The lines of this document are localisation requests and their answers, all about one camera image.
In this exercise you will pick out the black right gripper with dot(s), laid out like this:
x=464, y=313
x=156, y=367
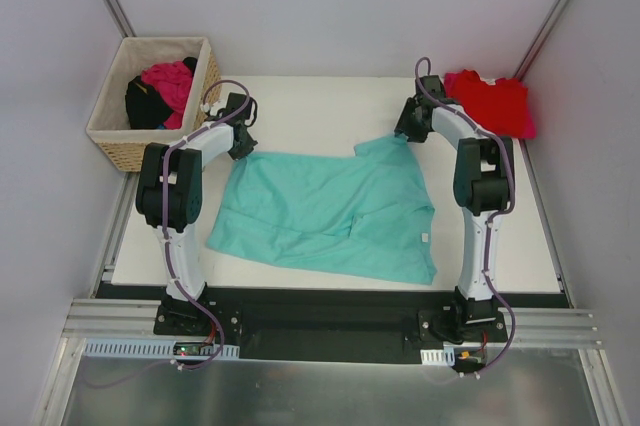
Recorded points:
x=408, y=127

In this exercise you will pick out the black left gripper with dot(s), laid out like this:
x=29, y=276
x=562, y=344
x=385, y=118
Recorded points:
x=243, y=145

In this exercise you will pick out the red t shirt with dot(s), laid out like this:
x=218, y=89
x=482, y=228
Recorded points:
x=492, y=106

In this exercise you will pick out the teal t shirt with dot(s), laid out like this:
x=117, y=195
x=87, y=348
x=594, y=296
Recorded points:
x=367, y=215

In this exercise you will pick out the wicker basket with liner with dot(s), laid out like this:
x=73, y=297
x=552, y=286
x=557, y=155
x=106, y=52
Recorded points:
x=108, y=126

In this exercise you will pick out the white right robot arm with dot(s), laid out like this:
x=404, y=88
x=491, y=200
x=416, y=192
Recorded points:
x=484, y=189

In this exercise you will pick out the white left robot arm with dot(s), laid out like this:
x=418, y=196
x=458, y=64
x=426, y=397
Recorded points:
x=170, y=198

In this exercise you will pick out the magenta t shirt in basket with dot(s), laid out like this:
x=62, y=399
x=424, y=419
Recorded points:
x=173, y=82

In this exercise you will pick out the black t shirt in basket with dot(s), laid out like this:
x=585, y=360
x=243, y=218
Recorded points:
x=144, y=106

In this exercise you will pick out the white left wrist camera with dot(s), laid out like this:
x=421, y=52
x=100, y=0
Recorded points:
x=211, y=109

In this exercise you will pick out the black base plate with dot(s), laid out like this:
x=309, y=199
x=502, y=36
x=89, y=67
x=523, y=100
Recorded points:
x=378, y=327

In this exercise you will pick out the right aluminium frame post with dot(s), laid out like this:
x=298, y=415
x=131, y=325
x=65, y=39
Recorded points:
x=541, y=37

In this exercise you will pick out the right white cable duct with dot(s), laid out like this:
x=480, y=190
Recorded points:
x=444, y=357

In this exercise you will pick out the white cable duct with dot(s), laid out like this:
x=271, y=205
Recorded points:
x=158, y=349
x=444, y=357

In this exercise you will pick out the left white cable duct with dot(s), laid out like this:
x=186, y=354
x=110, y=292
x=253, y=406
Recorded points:
x=158, y=349

